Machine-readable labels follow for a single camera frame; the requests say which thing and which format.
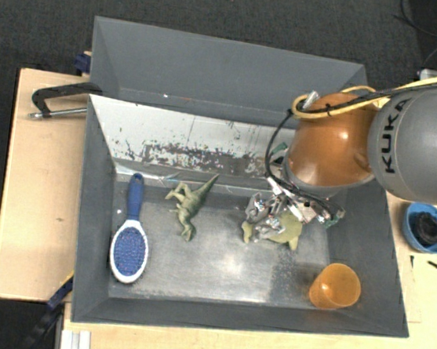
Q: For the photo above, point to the pale green toy animal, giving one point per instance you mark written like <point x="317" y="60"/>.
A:
<point x="292" y="230"/>

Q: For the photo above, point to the grey metal bin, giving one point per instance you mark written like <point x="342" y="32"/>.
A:
<point x="211" y="263"/>

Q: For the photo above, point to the green toy dinosaur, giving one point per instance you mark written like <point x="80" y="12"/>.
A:
<point x="191" y="206"/>

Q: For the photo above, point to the orange plastic cup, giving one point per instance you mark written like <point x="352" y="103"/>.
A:
<point x="336" y="289"/>

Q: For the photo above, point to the blue plastic bowl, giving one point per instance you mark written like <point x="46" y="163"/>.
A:
<point x="409" y="229"/>

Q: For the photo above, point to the black round part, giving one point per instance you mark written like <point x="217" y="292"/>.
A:
<point x="429" y="229"/>

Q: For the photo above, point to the blue and white hairbrush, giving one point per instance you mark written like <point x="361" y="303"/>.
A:
<point x="129" y="249"/>

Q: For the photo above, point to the small black screw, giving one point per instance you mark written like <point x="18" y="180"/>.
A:
<point x="434" y="265"/>

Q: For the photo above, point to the pale wood flat board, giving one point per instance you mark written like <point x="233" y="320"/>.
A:
<point x="39" y="187"/>

